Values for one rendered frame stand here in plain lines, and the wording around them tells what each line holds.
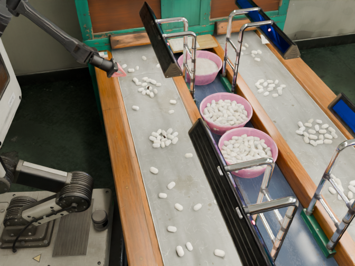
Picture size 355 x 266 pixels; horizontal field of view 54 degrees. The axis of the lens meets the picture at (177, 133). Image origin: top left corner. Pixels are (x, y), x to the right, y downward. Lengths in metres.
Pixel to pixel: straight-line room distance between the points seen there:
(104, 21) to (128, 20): 0.14
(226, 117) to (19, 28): 2.01
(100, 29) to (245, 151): 1.17
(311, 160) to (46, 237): 1.24
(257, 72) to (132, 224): 1.21
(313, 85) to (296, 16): 1.70
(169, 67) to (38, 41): 1.93
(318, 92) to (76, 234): 1.42
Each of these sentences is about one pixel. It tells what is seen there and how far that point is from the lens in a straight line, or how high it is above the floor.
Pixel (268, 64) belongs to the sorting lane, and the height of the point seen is 0.74.
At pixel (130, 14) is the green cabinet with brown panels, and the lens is 2.22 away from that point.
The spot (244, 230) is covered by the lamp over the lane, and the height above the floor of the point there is 1.10.
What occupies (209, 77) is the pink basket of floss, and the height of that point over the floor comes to 0.74.
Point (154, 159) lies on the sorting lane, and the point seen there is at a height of 0.74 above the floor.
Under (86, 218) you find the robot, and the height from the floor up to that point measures 0.48.
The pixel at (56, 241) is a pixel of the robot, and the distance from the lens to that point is 1.73.
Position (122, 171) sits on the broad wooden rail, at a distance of 1.51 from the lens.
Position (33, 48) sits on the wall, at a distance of 3.29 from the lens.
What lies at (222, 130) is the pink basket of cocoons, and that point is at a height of 0.73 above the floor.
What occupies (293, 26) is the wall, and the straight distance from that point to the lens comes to 3.74.
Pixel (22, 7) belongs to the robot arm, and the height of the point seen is 1.21.
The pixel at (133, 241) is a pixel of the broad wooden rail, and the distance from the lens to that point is 1.32.
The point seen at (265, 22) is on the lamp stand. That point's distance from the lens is 1.83.
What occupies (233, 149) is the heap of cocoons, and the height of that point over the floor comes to 0.73.
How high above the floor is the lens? 1.92
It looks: 44 degrees down
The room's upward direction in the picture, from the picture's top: straight up
